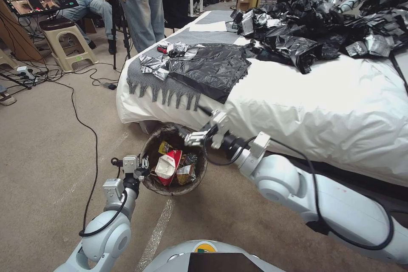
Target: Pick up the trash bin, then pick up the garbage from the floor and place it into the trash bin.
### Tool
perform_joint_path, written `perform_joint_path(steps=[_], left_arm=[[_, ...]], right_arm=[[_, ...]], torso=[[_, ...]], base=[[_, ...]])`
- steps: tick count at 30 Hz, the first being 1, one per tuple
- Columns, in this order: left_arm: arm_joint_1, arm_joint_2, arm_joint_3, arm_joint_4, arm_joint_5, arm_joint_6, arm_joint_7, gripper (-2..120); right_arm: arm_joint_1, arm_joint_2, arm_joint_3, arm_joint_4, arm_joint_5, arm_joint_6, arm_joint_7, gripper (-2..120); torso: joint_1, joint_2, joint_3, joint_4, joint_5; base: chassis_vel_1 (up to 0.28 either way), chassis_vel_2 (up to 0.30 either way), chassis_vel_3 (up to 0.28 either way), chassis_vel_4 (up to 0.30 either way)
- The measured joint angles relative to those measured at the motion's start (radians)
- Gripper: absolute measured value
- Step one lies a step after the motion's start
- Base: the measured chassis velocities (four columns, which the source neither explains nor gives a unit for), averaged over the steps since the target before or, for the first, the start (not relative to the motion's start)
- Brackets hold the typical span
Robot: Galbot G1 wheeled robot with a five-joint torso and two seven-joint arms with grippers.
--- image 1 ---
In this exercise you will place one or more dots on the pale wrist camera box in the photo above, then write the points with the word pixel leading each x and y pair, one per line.
pixel 216 141
pixel 130 164

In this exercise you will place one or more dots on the black power adapter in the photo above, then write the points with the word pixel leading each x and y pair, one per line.
pixel 108 86

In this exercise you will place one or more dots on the shoe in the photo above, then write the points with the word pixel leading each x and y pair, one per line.
pixel 6 96

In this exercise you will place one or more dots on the brown foil snack bag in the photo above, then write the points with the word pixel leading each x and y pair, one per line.
pixel 185 173

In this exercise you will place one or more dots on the black crumpled foil packet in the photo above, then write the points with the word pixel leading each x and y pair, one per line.
pixel 190 158

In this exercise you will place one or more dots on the flat black garbage bag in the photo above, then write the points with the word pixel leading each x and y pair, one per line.
pixel 216 71

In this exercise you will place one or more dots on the beige plastic stool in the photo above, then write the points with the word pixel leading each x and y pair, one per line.
pixel 68 45

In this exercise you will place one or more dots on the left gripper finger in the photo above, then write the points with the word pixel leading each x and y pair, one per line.
pixel 141 170
pixel 147 163

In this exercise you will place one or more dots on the standing person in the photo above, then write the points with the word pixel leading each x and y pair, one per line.
pixel 143 7

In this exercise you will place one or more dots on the brown cardboard panel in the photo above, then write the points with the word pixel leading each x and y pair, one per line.
pixel 16 36

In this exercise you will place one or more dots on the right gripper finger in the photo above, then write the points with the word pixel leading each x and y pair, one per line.
pixel 199 138
pixel 216 119

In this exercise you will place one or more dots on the red and white carton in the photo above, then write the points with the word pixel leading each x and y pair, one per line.
pixel 167 165

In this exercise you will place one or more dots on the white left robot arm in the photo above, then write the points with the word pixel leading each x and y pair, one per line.
pixel 108 233

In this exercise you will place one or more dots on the dark bed base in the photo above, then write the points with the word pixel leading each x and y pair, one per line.
pixel 357 173

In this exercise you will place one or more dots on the crumpled silver foil wrapper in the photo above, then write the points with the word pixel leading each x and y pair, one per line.
pixel 180 49
pixel 153 66

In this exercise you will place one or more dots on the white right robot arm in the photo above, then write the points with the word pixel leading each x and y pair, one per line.
pixel 331 202

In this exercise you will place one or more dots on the white bed duvet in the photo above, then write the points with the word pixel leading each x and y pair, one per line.
pixel 302 103

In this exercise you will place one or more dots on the grey fringed blanket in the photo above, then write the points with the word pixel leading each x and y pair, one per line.
pixel 149 85

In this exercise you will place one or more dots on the dark woven trash bin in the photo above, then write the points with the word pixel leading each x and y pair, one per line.
pixel 172 190

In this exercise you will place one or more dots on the white power strip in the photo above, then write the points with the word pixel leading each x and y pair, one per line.
pixel 25 72

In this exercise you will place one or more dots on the white paper sheet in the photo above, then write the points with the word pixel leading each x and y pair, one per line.
pixel 207 26

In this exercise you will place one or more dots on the pile of black bags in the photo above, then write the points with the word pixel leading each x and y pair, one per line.
pixel 318 26

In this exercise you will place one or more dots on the white robot front shell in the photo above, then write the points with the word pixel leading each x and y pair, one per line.
pixel 207 257

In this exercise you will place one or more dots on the yellow snack packet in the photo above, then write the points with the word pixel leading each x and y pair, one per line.
pixel 165 147

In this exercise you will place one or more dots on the black tripod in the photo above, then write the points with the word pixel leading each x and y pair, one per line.
pixel 115 29

